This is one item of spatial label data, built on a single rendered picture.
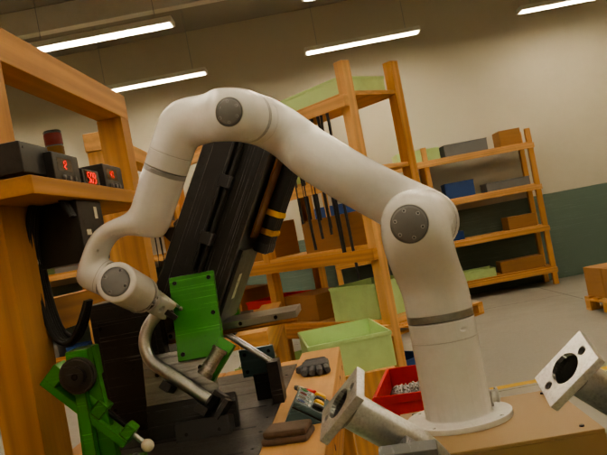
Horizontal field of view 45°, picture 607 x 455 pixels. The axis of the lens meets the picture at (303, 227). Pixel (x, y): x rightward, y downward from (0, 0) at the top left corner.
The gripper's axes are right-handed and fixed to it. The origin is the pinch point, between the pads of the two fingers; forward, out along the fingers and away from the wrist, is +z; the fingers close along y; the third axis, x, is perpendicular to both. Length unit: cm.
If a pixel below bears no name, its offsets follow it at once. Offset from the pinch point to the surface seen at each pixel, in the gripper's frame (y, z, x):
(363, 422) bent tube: -59, -112, -9
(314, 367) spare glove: -33, 51, -10
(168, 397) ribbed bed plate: -14.1, 4.4, 16.6
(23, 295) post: 19.3, -21.5, 15.4
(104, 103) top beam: 75, 43, -38
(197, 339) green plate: -11.5, 2.8, 1.5
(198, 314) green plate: -7.8, 2.7, -3.5
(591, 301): -153, 609, -233
